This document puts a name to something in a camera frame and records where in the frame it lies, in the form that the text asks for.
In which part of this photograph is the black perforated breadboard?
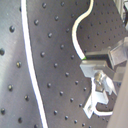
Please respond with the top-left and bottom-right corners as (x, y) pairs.
(0, 0), (128, 128)

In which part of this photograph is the white breadboard edge strip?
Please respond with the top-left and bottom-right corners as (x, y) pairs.
(21, 0), (48, 128)

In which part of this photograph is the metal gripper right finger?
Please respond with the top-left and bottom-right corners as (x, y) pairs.
(110, 37), (128, 66)

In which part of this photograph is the white cable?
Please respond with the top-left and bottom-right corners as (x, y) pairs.
(71, 0), (95, 61)

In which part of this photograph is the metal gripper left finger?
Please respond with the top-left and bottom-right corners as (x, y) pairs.
(85, 49), (111, 64)

